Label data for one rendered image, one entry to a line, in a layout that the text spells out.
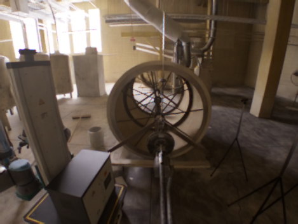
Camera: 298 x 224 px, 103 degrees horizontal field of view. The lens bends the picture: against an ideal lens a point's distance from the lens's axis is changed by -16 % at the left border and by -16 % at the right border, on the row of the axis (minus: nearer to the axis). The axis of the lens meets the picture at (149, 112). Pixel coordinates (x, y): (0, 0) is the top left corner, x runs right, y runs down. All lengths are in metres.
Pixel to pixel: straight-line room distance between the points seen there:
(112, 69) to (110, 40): 2.36
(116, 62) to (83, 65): 5.27
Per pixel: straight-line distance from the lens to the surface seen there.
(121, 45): 12.69
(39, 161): 1.45
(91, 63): 7.72
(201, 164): 2.51
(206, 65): 8.08
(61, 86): 7.90
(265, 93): 5.80
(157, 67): 2.07
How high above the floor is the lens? 1.74
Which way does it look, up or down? 20 degrees down
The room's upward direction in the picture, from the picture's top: straight up
